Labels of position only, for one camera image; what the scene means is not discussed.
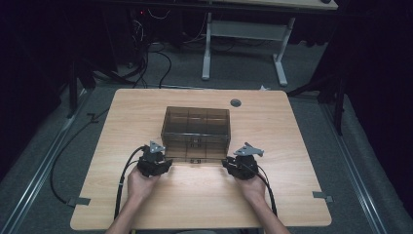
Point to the brown transparent drawer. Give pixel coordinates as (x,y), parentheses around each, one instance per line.
(195,157)

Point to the person's left hand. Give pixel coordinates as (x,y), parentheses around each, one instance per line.
(141,185)

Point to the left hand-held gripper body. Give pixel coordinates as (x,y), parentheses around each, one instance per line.
(151,164)

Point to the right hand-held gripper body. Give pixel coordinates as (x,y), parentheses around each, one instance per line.
(246,165)

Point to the white paper scrap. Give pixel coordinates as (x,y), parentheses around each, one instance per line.
(263,87)

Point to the black metal stand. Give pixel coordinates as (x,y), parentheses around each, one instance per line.
(339,107)
(73,91)

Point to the person's right hand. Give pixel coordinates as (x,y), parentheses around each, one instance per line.
(253,190)

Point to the metal floor rail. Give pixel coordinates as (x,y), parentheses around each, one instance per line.
(354,175)
(42,162)

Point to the brown transparent drawer organizer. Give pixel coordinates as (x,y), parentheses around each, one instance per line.
(195,123)

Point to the grey tape strip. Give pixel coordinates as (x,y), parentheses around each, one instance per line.
(323,196)
(79,201)

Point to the grey round table grommet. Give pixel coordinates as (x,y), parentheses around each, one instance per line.
(235,103)

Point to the white-legged desk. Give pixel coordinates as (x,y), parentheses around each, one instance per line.
(246,31)

